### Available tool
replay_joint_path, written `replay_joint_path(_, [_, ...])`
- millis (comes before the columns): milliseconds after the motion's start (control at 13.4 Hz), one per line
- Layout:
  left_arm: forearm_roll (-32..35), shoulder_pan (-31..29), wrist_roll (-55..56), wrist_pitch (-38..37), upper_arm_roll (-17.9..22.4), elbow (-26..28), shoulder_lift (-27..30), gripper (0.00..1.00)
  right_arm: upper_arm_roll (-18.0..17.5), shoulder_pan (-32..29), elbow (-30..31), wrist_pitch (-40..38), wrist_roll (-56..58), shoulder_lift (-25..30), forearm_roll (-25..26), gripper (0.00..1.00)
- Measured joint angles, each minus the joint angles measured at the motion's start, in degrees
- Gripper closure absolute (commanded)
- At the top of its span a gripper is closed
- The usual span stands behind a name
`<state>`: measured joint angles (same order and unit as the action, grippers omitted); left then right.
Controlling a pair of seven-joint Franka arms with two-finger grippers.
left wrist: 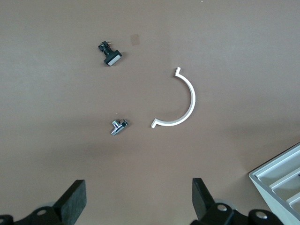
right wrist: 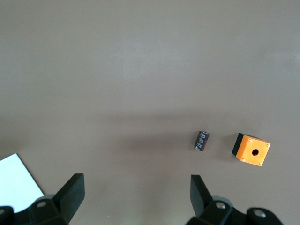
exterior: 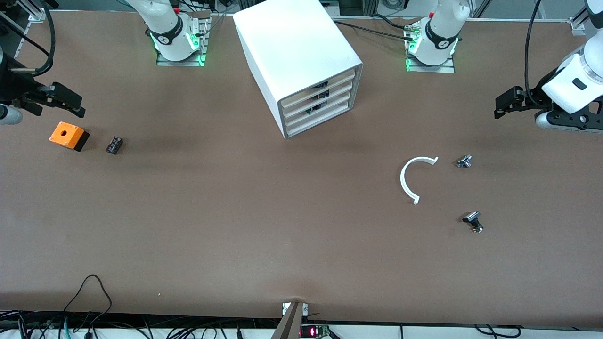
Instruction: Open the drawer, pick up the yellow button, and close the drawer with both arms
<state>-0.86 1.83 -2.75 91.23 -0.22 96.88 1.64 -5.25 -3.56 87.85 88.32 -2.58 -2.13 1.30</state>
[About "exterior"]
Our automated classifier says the orange box with hole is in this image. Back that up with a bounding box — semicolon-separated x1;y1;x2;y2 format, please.
49;121;90;152

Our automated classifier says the white curved plastic arc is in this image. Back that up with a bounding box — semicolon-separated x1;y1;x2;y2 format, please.
400;156;440;205

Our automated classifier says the small red LED device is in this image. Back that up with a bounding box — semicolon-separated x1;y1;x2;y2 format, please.
301;324;330;339

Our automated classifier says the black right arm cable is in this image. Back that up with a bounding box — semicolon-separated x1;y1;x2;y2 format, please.
0;0;57;77

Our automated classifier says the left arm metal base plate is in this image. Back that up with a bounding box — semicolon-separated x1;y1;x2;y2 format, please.
405;21;456;73

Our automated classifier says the black cap metal switch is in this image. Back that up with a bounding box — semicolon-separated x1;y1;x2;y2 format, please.
462;211;484;234

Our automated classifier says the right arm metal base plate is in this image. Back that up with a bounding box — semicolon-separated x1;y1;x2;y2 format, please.
155;12;210;67

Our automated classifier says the black braided cable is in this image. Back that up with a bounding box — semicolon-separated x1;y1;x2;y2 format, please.
330;19;420;44

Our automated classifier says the thin black cable loop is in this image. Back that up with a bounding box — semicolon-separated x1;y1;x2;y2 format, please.
63;274;113;326

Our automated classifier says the grey camera mount beam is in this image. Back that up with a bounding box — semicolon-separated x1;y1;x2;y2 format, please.
271;301;309;339

